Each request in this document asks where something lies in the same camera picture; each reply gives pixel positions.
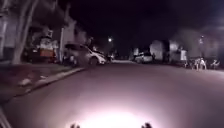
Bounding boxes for white car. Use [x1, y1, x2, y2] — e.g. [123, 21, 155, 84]
[63, 43, 107, 66]

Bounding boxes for grey asphalt road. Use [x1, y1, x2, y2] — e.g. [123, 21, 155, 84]
[0, 59, 224, 128]

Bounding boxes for pale parked car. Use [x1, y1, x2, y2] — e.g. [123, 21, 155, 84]
[134, 51, 154, 64]

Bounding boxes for pale kerb strip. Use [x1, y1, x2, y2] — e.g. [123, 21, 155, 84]
[19, 67, 86, 93]

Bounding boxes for pale building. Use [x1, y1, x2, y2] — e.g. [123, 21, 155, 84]
[149, 39, 188, 64]

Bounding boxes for dark sidewalk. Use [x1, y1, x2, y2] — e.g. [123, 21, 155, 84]
[0, 62, 81, 104]

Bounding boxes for tree trunk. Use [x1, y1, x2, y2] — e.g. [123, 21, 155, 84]
[11, 0, 39, 66]

